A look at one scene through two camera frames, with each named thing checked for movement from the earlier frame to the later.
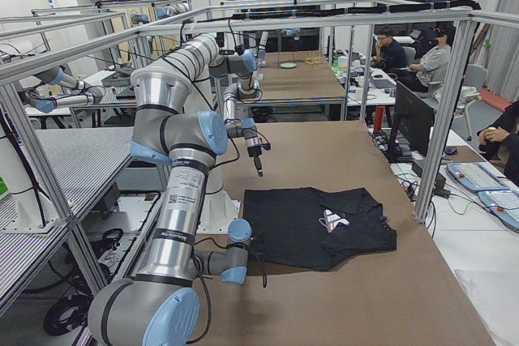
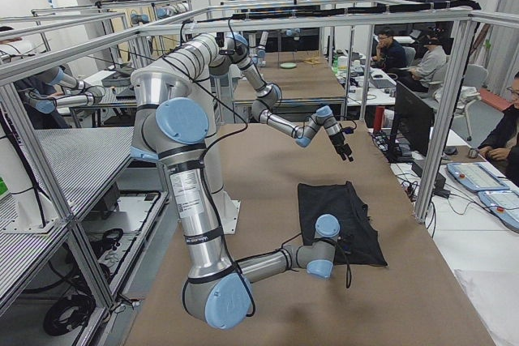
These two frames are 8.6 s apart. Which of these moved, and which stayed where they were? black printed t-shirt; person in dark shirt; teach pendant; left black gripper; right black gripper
Moved: right black gripper; left black gripper; black printed t-shirt
Stayed: person in dark shirt; teach pendant
